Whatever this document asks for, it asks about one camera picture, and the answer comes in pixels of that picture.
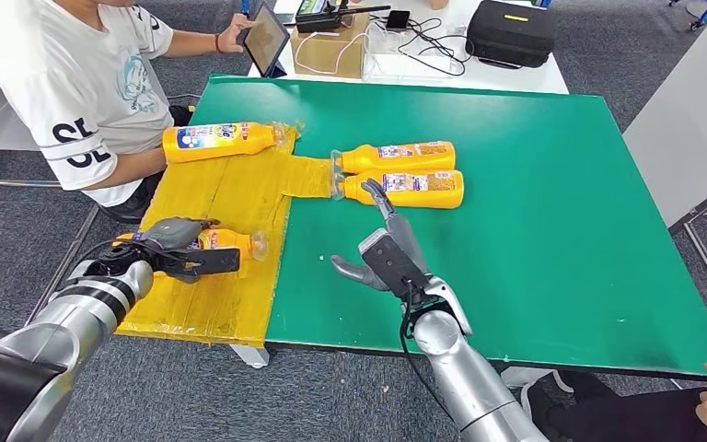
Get orange detergent bottle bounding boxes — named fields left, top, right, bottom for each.
left=162, top=121, right=287, bottom=165
left=112, top=227, right=268, bottom=263
left=330, top=141, right=457, bottom=176
left=330, top=169, right=466, bottom=211

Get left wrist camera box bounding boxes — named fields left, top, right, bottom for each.
left=157, top=245, right=242, bottom=285

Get black radio with antenna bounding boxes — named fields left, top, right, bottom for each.
left=294, top=0, right=392, bottom=35

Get dark tablet computer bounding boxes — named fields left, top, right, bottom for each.
left=236, top=1, right=292, bottom=79

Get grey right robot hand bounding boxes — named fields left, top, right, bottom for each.
left=330, top=178, right=430, bottom=293

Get brown cardboard box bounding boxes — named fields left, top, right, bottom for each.
left=290, top=12, right=371, bottom=79

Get black tangled cables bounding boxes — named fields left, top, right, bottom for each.
left=368, top=17, right=473, bottom=78

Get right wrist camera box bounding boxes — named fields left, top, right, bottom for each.
left=358, top=228, right=433, bottom=301

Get white table foot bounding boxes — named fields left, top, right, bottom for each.
left=499, top=366, right=556, bottom=389
left=229, top=344, right=270, bottom=369

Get white table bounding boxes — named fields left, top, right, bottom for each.
left=248, top=0, right=570, bottom=96

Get person's left hand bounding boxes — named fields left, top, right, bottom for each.
left=214, top=13, right=257, bottom=55

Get yellow taped cardboard mat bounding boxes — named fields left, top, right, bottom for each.
left=115, top=122, right=334, bottom=349

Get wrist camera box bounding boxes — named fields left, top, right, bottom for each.
left=358, top=228, right=433, bottom=301
left=157, top=245, right=242, bottom=285

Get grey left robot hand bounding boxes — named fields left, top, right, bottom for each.
left=136, top=216, right=221, bottom=252

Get clear plastic box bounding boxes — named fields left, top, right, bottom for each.
left=362, top=21, right=470, bottom=82

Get black right camera cable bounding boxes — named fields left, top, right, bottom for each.
left=398, top=283, right=452, bottom=422

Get white cable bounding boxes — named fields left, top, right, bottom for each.
left=294, top=30, right=370, bottom=76

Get black carrying case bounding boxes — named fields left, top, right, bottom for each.
left=466, top=0, right=557, bottom=69

